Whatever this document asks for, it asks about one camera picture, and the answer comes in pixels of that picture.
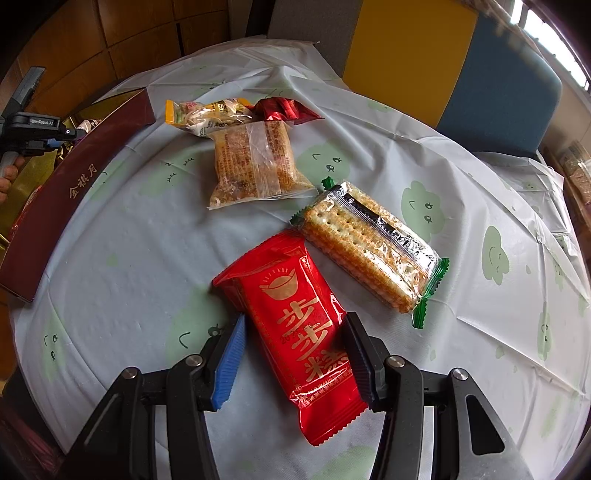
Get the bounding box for grey yellow blue chair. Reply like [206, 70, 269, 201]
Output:
[268, 0, 563, 160]

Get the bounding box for person's left hand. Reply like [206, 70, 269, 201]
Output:
[0, 154, 23, 205]

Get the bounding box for large red cake packet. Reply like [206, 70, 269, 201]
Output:
[211, 231, 370, 447]

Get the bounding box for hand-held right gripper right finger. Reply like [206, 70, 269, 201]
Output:
[342, 312, 536, 480]

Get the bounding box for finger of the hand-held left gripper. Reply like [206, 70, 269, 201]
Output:
[28, 137, 63, 157]

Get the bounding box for window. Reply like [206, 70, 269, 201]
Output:
[522, 0, 591, 88]

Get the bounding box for clear seed packet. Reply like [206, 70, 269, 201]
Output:
[165, 97, 259, 138]

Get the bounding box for clear rice cracker packet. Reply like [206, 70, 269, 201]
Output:
[207, 121, 319, 210]

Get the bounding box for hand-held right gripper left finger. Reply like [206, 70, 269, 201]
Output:
[60, 313, 247, 480]

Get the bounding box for green-ended cracker packet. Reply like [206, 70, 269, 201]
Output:
[290, 176, 450, 329]

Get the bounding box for small red foil packet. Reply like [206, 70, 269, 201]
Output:
[254, 97, 324, 124]

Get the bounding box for wooden wardrobe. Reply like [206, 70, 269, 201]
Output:
[0, 0, 232, 100]

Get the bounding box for maroon box with gold interior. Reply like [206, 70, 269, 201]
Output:
[0, 88, 155, 303]

